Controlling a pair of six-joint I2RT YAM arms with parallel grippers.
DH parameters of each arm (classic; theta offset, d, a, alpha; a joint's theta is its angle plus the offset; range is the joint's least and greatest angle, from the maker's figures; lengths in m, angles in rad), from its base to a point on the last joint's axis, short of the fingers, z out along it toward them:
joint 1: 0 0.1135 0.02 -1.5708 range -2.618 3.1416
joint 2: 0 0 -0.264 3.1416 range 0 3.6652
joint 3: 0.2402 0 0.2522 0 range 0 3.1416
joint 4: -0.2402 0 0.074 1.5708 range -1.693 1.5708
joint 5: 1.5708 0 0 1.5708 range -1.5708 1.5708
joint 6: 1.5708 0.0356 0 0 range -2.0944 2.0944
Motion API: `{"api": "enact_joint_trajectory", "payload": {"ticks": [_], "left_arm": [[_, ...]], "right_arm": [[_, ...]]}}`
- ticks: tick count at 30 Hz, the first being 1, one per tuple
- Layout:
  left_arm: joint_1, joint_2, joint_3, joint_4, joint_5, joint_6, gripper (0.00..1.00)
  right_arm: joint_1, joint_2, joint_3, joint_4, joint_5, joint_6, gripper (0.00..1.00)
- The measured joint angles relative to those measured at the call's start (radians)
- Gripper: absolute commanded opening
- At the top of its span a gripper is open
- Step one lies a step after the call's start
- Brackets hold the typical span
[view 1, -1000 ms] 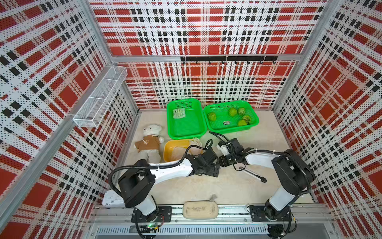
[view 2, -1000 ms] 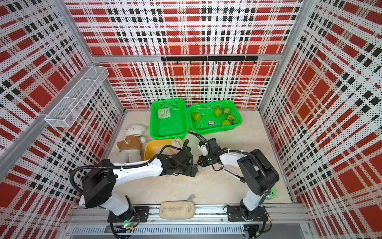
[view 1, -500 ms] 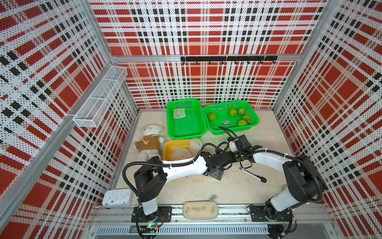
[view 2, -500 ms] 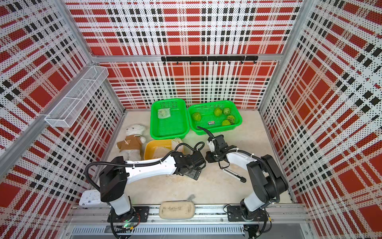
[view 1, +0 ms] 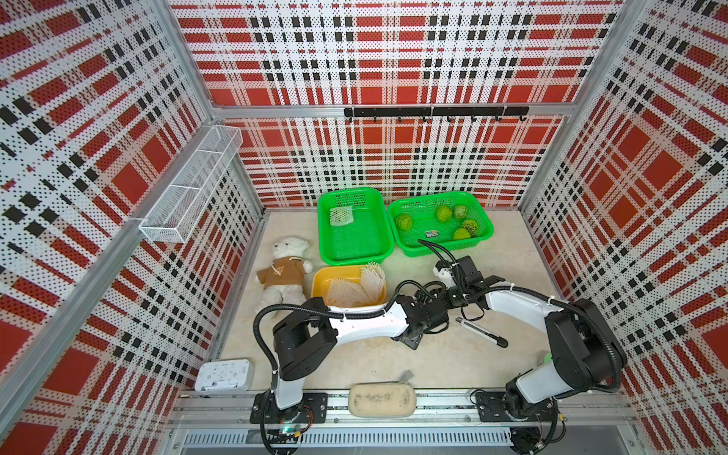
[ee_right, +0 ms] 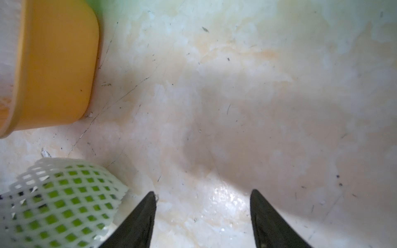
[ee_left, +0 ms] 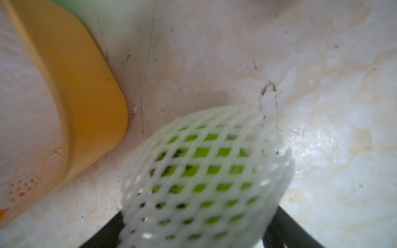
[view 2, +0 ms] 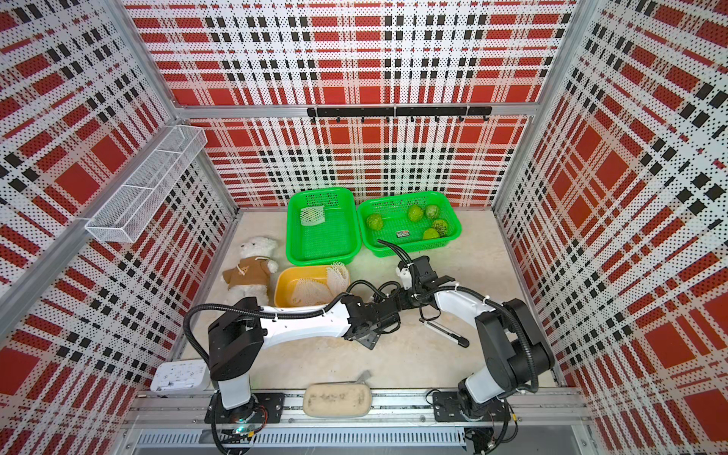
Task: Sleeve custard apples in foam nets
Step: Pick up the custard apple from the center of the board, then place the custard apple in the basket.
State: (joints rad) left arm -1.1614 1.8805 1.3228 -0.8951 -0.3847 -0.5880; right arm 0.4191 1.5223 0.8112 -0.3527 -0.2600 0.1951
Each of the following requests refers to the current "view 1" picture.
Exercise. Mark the white foam net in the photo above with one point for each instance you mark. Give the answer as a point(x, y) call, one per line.
point(341, 216)

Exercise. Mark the white teddy bear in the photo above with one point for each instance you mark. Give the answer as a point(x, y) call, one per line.
point(284, 278)

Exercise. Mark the foam nets pile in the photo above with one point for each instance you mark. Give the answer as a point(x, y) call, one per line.
point(365, 285)

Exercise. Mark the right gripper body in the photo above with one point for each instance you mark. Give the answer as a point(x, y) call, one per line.
point(455, 297)

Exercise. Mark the black pen tool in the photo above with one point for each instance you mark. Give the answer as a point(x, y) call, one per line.
point(477, 330)

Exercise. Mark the empty green plastic basket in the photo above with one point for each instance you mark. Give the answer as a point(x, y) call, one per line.
point(368, 239)

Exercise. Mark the yellow plastic bowl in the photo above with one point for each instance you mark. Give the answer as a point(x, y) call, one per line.
point(323, 276)

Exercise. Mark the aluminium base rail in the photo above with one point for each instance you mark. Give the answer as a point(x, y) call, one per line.
point(394, 418)

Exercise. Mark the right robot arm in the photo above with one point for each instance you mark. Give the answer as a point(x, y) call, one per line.
point(585, 353)

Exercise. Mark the white power strip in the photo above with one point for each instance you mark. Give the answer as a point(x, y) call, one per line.
point(234, 375)

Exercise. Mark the green basket with fruit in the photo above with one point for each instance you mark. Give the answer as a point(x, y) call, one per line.
point(455, 220)

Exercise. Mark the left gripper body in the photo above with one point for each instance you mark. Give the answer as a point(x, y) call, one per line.
point(414, 343)

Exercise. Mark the clear wall shelf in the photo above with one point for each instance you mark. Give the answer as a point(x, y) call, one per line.
point(176, 213)

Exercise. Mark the beige sponge block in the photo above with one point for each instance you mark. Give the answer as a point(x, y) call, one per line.
point(382, 400)

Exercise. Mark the black hook rail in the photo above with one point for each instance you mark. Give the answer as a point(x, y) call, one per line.
point(496, 112)

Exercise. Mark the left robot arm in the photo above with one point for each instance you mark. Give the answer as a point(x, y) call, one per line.
point(296, 339)

